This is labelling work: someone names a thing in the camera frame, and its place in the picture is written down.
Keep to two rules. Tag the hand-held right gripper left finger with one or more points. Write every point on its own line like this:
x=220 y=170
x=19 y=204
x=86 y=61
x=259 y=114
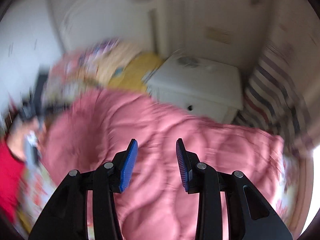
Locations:
x=128 y=165

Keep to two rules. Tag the purple embroidered pillow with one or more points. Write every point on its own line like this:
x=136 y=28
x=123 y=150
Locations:
x=100 y=48

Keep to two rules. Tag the person's left hand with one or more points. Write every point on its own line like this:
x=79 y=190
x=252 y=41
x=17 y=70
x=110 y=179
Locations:
x=17 y=140

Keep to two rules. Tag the pink quilted coat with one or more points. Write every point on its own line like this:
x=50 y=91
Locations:
x=155 y=130

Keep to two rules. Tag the yellow pillow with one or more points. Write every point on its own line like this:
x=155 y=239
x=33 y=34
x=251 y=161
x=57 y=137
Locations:
x=140 y=70

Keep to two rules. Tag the cream floral pillow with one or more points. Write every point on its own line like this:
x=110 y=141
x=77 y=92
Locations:
x=112 y=61

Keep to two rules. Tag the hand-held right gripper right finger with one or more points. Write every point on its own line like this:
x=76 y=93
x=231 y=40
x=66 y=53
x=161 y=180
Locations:
x=182 y=165

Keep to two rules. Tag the bed with floral sheet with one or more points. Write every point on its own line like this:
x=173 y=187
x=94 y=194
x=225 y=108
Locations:
x=37 y=190

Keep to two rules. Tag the white wooden headboard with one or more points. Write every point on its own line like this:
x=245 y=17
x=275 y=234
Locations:
x=105 y=17

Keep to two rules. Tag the printed striped curtain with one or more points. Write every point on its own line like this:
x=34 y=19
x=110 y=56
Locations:
x=270 y=92

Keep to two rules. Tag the white nightstand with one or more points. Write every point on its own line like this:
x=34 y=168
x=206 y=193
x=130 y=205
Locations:
x=200 y=87

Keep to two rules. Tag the white wardrobe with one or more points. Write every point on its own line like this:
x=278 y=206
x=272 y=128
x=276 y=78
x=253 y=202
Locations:
x=22 y=50

